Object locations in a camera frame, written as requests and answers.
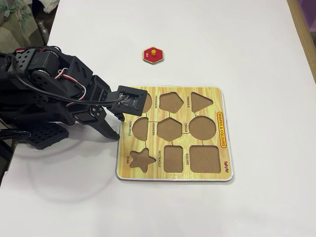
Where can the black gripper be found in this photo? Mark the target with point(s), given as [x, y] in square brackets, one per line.
[97, 112]

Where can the red hexagon piece yellow pin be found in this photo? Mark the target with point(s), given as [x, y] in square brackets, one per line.
[158, 58]

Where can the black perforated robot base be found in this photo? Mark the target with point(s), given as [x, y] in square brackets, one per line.
[47, 135]

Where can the wooden shape puzzle board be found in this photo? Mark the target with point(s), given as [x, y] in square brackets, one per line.
[158, 170]

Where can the metal bottle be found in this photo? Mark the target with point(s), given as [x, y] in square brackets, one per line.
[44, 32]

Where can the white crumpled cloth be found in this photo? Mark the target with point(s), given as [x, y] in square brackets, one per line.
[50, 5]

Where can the floral patterned cloth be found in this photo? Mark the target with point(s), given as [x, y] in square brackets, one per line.
[14, 24]

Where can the black square wrist camera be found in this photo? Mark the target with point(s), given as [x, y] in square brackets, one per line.
[129, 100]

